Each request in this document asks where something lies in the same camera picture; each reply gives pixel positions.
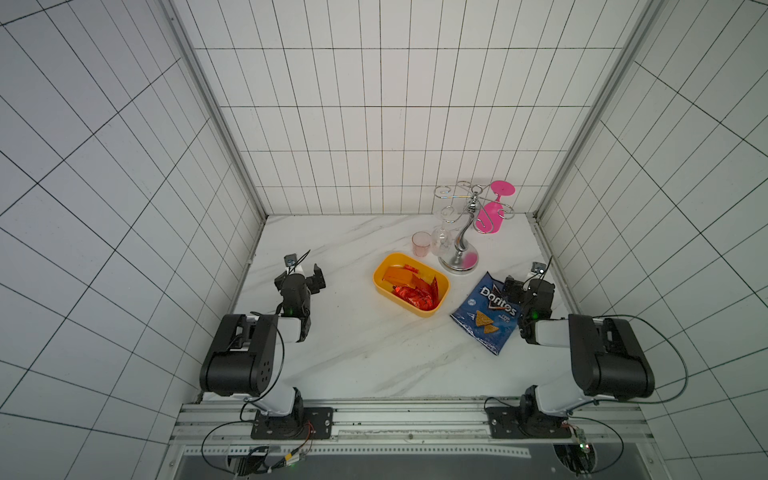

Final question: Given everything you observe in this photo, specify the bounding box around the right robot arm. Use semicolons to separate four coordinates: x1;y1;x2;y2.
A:
484;277;655;439

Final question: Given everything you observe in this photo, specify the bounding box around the pink wine glass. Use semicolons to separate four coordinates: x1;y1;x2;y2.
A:
474;180;516;234

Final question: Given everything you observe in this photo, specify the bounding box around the clear wine glass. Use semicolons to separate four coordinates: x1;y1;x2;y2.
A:
431;205;457;257

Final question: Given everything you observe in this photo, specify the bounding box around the blue Doritos chip bag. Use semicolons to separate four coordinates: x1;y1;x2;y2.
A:
450;272;522;356

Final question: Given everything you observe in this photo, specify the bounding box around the silver glass holder stand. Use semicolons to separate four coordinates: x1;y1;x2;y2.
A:
434;181;494;274

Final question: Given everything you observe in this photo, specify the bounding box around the clear pink cup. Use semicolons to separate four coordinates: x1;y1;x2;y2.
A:
411;231;432;258

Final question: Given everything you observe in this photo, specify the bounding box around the red tea bag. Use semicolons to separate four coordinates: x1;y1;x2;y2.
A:
393;285;434;311
428;277;440;310

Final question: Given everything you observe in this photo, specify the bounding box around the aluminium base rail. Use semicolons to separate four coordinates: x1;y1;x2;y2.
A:
170;398;658;467

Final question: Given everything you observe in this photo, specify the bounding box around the yellow plastic storage box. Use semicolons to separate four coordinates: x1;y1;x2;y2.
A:
372;252;451;318

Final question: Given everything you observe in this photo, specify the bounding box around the orange tea bag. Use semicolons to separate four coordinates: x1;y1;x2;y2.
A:
382;265;421;288

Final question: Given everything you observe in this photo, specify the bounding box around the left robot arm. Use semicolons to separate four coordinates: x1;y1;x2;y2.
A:
199;265;334;440

